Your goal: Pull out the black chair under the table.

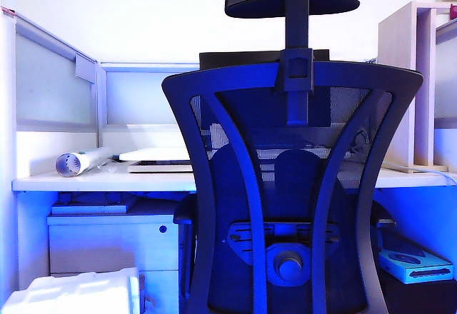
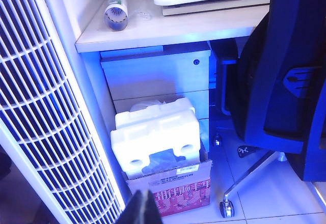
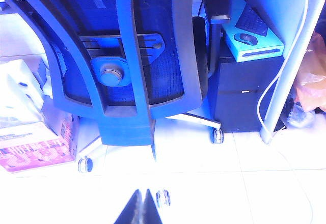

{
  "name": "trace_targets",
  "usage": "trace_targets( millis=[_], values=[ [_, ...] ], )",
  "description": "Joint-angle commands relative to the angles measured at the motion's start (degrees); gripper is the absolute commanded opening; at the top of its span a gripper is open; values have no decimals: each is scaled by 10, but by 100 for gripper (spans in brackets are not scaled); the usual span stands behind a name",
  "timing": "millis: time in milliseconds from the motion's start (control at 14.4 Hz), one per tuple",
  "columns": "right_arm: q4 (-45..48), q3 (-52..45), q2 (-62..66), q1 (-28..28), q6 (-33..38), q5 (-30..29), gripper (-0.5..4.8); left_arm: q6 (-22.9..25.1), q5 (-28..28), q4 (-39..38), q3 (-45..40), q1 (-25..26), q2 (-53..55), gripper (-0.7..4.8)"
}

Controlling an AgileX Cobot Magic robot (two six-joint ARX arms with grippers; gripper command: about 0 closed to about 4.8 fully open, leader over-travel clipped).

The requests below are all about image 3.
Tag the orange plastic bag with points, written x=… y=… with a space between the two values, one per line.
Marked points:
x=313 y=81

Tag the white desk side panel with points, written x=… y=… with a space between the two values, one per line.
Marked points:
x=275 y=5

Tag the pink printed cardboard box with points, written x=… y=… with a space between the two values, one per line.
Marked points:
x=30 y=155

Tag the grey plastic bag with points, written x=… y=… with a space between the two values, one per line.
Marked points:
x=301 y=117

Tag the black computer tower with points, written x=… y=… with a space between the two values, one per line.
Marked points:
x=239 y=107

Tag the teal keyboard mouse box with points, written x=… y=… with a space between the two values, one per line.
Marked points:
x=257 y=47

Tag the white plastic bag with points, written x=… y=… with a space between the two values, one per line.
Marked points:
x=20 y=94

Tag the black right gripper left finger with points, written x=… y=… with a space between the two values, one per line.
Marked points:
x=133 y=211

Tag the white table leg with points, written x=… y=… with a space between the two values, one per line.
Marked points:
x=287 y=81

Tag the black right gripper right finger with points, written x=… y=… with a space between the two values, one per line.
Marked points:
x=151 y=211

